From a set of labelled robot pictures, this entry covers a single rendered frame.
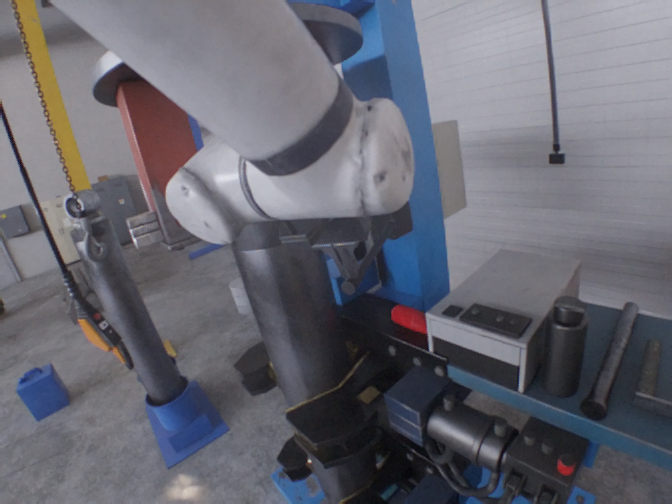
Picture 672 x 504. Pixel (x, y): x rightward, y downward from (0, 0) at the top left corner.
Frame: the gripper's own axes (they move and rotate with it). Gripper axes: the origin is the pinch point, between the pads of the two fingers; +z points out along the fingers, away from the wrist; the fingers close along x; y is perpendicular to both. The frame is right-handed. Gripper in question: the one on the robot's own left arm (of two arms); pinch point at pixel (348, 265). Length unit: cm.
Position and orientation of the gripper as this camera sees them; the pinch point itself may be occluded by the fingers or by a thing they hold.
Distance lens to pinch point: 59.6
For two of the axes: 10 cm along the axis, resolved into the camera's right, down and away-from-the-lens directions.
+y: 2.3, -7.3, 6.5
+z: 3.2, 6.8, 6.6
